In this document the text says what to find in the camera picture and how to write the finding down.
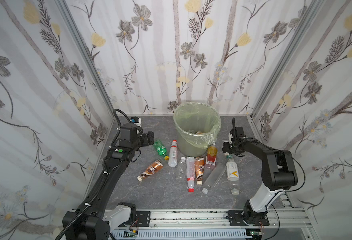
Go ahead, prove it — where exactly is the green plastic bottle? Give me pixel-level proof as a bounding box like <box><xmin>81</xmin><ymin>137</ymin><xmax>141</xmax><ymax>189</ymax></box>
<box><xmin>154</xmin><ymin>140</ymin><xmax>169</xmax><ymax>161</ymax></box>

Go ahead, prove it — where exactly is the white label yellow V bottle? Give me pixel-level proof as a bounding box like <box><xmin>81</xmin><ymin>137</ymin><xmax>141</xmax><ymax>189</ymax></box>
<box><xmin>226</xmin><ymin>155</ymin><xmax>240</xmax><ymax>196</ymax></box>

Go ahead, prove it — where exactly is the brown label coffee bottle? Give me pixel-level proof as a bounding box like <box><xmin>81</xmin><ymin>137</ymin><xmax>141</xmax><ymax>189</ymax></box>
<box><xmin>137</xmin><ymin>160</ymin><xmax>164</xmax><ymax>182</ymax></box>

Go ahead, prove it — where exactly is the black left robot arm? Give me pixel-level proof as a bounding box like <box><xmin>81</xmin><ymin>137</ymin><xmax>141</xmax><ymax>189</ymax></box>
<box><xmin>56</xmin><ymin>124</ymin><xmax>155</xmax><ymax>240</ymax></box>

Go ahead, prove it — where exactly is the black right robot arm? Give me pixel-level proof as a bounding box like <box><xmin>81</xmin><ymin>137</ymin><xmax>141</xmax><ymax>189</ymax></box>
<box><xmin>222</xmin><ymin>118</ymin><xmax>298</xmax><ymax>226</ymax></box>

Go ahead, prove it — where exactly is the green lined waste bin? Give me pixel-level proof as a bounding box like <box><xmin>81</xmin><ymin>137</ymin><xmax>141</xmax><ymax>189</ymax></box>
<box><xmin>173</xmin><ymin>102</ymin><xmax>222</xmax><ymax>157</ymax></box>

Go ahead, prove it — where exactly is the orange drink bottle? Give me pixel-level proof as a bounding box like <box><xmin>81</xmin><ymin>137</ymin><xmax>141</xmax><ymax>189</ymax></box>
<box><xmin>205</xmin><ymin>143</ymin><xmax>218</xmax><ymax>170</ymax></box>

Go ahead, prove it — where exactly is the white bottle red cap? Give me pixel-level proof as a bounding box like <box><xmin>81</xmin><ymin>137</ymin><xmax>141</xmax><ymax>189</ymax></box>
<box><xmin>168</xmin><ymin>140</ymin><xmax>178</xmax><ymax>168</ymax></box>

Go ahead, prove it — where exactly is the brown label milk tea bottle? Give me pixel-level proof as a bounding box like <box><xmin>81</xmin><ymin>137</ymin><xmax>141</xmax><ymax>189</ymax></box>
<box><xmin>195</xmin><ymin>157</ymin><xmax>205</xmax><ymax>186</ymax></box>

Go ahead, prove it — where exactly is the large clear empty bottle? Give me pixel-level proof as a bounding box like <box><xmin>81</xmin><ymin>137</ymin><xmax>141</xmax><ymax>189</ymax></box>
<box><xmin>202</xmin><ymin>164</ymin><xmax>226</xmax><ymax>195</ymax></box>

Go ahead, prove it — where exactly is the clear bottle red label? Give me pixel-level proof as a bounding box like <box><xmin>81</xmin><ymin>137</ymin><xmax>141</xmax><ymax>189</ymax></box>
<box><xmin>186</xmin><ymin>157</ymin><xmax>195</xmax><ymax>193</ymax></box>

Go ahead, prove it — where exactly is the small clear bottle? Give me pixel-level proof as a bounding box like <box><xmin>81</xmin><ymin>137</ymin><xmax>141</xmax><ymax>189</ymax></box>
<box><xmin>177</xmin><ymin>157</ymin><xmax>186</xmax><ymax>180</ymax></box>

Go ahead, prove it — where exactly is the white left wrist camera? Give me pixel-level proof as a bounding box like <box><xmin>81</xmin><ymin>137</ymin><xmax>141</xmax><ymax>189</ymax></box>
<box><xmin>130</xmin><ymin>117</ymin><xmax>142</xmax><ymax>127</ymax></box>

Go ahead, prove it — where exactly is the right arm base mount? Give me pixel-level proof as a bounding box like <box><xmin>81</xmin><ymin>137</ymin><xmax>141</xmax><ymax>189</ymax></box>
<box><xmin>225</xmin><ymin>200</ymin><xmax>270</xmax><ymax>227</ymax></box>

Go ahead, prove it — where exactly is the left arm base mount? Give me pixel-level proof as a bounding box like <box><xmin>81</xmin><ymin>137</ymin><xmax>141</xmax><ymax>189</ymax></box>
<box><xmin>103</xmin><ymin>202</ymin><xmax>151</xmax><ymax>230</ymax></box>

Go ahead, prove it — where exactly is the black corrugated left cable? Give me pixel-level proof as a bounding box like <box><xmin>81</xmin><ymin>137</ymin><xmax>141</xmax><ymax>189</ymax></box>
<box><xmin>54</xmin><ymin>173</ymin><xmax>108</xmax><ymax>240</ymax></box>

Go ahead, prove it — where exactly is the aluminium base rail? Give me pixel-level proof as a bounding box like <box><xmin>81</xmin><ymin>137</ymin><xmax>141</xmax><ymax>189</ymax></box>
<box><xmin>108</xmin><ymin>208</ymin><xmax>318</xmax><ymax>240</ymax></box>

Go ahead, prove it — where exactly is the white vented cable duct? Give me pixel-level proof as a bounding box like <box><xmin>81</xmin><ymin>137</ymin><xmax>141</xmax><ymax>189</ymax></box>
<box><xmin>112</xmin><ymin>229</ymin><xmax>253</xmax><ymax>240</ymax></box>

